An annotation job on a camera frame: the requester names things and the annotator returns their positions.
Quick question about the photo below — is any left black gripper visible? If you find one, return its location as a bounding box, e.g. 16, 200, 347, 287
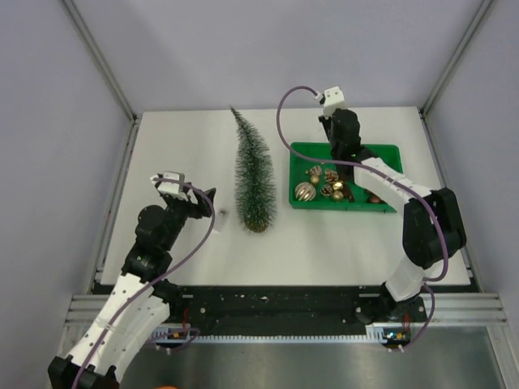
161, 182, 215, 251

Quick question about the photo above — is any small green christmas tree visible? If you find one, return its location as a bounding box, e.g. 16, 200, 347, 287
229, 107, 277, 233

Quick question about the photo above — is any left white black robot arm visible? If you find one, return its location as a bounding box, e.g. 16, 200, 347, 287
48, 177, 217, 388

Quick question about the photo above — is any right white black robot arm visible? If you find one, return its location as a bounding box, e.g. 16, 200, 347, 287
319, 109, 466, 324

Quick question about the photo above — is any small gold bauble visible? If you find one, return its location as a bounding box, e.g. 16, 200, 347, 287
332, 190, 344, 202

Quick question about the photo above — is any green plastic tray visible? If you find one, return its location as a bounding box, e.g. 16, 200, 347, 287
289, 142, 403, 213

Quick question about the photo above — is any large silver gold bauble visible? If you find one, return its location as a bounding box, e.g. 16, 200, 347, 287
294, 182, 316, 202

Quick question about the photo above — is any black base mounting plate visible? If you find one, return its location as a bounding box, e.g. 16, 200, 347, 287
168, 286, 426, 336

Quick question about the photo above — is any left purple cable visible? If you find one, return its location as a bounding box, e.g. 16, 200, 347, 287
71, 176, 216, 389

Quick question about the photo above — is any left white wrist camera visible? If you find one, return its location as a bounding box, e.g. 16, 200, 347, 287
150, 171, 189, 201

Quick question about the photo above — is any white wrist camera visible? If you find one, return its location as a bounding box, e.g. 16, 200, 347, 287
150, 171, 189, 201
315, 86, 347, 118

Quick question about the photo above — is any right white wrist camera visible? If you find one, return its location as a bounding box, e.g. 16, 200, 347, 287
315, 86, 347, 118

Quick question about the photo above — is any right aluminium frame post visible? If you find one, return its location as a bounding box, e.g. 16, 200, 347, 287
419, 0, 498, 118

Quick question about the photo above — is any aluminium frame post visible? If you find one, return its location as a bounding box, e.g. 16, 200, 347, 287
58, 0, 138, 122
419, 0, 498, 118

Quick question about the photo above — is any grey slotted cable duct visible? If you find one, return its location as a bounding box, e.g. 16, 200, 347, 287
149, 326, 410, 347

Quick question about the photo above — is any left aluminium frame post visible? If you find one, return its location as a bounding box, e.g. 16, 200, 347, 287
58, 0, 138, 122

